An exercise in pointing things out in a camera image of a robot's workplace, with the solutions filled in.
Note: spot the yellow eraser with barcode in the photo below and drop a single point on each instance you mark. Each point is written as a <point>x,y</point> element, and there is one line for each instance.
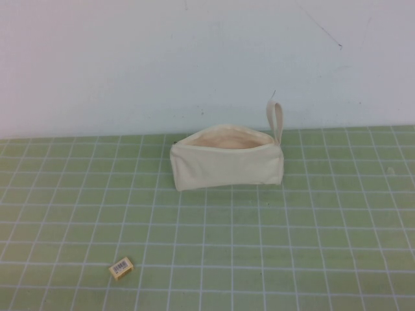
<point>121,267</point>

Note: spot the cream fabric pencil case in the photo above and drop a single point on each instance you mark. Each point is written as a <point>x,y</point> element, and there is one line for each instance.
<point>223,168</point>

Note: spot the green grid cutting mat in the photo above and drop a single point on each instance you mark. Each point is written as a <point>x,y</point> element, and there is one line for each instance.
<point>227,246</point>

